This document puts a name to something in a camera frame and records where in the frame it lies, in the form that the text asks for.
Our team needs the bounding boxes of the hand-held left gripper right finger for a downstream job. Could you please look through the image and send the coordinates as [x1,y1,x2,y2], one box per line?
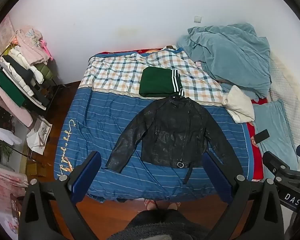
[202,151,284,240]

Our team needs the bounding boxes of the green potted plant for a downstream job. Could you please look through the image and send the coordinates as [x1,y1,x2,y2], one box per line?
[0,142,13,166]

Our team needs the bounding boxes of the teal pillow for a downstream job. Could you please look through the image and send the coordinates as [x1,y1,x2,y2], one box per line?
[252,99,298,178]

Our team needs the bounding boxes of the pink fluffy robe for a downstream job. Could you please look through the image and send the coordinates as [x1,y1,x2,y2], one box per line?
[15,29,53,65]

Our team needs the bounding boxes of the white quilted mattress pad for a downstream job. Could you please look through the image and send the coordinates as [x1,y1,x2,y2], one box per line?
[269,52,300,153]

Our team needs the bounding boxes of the person's foot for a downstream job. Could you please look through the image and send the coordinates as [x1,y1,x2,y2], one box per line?
[144,199,160,211]
[166,201,182,210]

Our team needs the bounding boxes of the green pants with white stripes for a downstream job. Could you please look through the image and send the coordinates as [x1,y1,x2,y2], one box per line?
[139,66,185,97]

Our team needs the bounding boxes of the pink floral curtain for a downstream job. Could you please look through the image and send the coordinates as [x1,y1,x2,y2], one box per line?
[0,15,17,68]
[0,165,28,230]

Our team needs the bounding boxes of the blue striped plaid bedsheet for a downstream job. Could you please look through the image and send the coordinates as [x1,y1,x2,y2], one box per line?
[54,47,253,203]

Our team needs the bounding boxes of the white fluffy garment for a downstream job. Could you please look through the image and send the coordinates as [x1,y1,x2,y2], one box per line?
[222,85,255,123]

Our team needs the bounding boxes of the olive puffer jacket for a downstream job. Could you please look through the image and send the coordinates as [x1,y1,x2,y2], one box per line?
[34,64,53,82]

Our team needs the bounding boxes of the black phone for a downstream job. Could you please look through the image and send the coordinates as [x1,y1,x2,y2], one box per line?
[255,129,270,143]

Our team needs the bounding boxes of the pale pink hanging garment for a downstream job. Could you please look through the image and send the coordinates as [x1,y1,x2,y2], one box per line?
[0,77,33,128]

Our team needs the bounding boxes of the green hanging garment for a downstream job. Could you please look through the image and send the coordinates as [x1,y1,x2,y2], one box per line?
[0,69,25,107]

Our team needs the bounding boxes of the person's left foot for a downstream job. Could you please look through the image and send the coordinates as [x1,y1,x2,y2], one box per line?
[144,199,160,211]

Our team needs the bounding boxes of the teal blanket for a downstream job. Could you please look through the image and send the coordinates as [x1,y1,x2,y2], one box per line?
[176,23,272,99]

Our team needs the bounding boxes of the black leather jacket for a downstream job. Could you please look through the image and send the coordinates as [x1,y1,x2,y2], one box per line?
[101,95,243,185]

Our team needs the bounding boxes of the white printed tote bag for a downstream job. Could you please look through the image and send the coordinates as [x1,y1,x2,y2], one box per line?
[26,115,53,155]

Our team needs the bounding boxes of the black metal clothes rack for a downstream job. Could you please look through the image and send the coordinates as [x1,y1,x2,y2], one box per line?
[0,30,67,115]

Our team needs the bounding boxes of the person's dark fleece clothing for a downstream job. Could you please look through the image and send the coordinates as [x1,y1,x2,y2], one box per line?
[107,209,210,240]

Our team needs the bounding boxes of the white puffer jackets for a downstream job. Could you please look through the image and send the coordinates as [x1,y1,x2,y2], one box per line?
[1,46,44,97]

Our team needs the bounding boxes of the person's right foot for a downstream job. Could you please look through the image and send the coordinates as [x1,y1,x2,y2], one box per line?
[166,201,182,210]

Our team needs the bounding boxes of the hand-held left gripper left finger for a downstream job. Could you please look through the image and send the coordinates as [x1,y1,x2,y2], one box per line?
[19,151,102,240]

